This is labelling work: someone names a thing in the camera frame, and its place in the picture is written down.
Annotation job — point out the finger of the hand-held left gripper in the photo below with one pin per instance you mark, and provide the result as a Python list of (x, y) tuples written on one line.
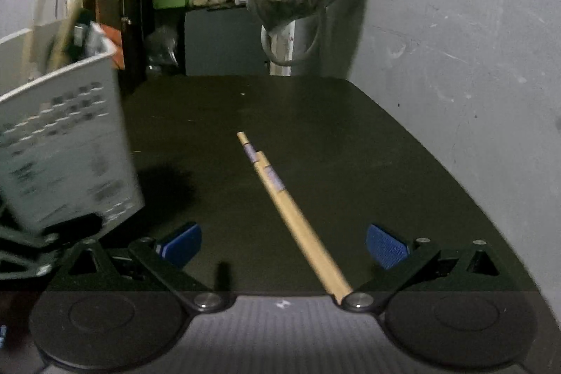
[(70, 227)]

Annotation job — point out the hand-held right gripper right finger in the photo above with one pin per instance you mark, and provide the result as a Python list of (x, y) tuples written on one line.
[(388, 244)]

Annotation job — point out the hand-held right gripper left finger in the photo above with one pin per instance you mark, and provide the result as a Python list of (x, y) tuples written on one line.
[(184, 244)]

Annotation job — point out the grey perforated plastic basket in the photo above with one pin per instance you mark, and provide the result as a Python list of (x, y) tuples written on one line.
[(65, 146)]

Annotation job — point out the purple banded wooden chopstick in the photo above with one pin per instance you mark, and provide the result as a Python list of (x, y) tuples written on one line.
[(250, 152), (276, 181)]

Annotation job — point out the orange bag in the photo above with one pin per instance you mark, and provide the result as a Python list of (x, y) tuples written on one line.
[(114, 47)]

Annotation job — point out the dark plastic bag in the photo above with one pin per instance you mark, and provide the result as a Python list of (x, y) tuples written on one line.
[(162, 47)]

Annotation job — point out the grey cabinet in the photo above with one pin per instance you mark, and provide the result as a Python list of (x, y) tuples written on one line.
[(219, 41)]

